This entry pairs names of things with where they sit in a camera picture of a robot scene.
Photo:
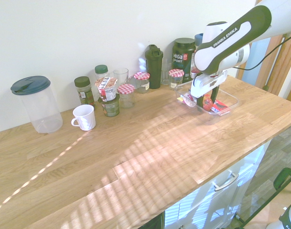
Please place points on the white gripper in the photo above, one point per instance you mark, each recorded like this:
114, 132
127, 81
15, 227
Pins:
203, 83

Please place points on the wooden door frame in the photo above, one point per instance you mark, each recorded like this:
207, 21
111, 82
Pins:
281, 71

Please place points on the green metal stand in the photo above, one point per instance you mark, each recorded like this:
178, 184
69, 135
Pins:
282, 179

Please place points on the small yellow red packet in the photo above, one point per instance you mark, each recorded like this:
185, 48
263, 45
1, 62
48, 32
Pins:
184, 97

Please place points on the dark green shaker bottle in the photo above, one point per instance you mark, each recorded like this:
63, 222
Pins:
154, 66

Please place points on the white cabinet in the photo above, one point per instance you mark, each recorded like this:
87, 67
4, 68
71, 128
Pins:
219, 198

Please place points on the spice jar with green lid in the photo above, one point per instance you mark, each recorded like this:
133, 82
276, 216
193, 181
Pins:
84, 91

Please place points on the white shaker with green lid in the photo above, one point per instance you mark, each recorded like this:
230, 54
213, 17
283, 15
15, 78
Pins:
102, 71

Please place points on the clear plastic container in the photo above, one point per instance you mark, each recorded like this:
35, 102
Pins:
228, 96

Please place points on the white and green device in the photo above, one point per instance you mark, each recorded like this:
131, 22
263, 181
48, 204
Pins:
289, 218

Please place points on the green Vega protein tub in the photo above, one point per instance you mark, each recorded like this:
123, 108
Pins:
182, 59

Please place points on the white ceramic mug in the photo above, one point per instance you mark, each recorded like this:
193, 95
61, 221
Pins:
84, 118

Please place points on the bottle with blue lid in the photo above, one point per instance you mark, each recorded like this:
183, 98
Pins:
198, 39

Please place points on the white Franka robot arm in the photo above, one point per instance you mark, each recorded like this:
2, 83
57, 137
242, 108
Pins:
233, 33

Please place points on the clear drinking glass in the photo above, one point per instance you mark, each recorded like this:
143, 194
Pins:
121, 75

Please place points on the white instant noodle cup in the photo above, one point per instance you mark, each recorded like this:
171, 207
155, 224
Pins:
106, 88

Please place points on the clear pitcher with blue lid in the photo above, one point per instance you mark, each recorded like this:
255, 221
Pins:
40, 105

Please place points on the small dark green jar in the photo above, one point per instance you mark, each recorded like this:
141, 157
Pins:
110, 108

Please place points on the red snack packet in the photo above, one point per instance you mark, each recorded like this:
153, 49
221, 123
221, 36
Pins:
220, 106

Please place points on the glass jar red checkered lid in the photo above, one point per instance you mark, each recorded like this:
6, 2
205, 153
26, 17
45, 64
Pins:
126, 95
176, 78
142, 83

